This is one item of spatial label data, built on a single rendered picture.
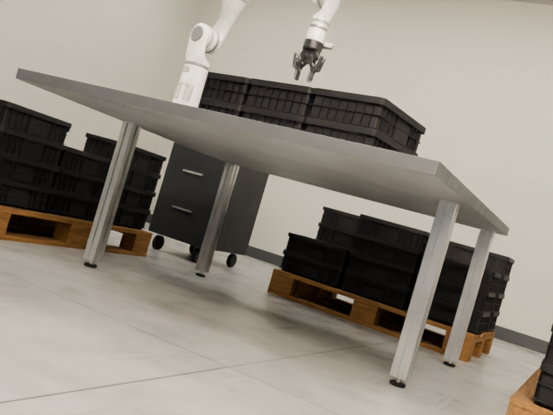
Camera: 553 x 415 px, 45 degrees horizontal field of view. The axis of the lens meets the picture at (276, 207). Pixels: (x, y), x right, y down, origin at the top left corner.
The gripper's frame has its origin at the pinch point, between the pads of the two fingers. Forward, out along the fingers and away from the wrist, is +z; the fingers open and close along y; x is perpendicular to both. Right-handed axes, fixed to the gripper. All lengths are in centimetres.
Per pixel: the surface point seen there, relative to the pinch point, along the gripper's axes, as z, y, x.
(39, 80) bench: 33, -63, -66
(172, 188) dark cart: 58, -164, 116
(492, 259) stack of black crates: 42, 32, 184
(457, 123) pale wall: -66, -79, 337
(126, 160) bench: 50, -74, -7
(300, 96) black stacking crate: 9.2, 7.3, -7.7
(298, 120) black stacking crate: 18.2, 10.3, -8.7
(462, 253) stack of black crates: 43, 14, 181
